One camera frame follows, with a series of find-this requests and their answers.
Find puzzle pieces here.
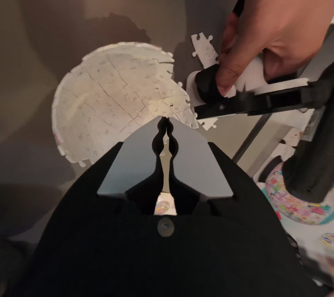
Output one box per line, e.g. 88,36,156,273
191,32,220,131

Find printed instruction leaflet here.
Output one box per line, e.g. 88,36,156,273
154,193,334,287

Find colourful puzzle box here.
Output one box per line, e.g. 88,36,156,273
257,109,334,226

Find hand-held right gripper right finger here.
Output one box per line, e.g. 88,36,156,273
167,117,234,215

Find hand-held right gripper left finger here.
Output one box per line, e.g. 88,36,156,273
97,117,167,215

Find person's left hand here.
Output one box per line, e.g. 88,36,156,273
216,0,334,97

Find partly built white puzzle ball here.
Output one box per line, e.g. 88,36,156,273
51,42,199,167

